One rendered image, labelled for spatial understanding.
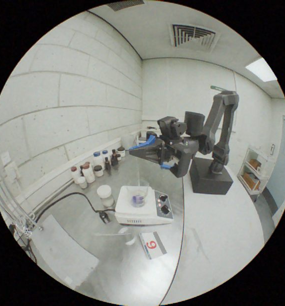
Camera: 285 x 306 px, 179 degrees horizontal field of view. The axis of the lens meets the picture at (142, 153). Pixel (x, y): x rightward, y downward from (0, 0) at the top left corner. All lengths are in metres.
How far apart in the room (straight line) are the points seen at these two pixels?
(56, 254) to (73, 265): 0.08
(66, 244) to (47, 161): 0.41
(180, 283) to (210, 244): 0.17
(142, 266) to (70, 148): 0.67
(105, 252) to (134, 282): 0.13
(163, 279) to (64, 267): 0.30
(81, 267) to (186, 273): 0.30
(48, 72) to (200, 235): 1.02
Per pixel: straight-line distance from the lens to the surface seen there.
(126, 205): 0.31
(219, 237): 0.44
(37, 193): 0.60
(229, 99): 0.40
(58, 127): 0.61
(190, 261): 0.37
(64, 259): 0.42
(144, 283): 0.35
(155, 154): 0.21
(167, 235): 0.36
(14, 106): 0.60
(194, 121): 0.25
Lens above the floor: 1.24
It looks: 23 degrees down
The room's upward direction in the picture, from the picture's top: straight up
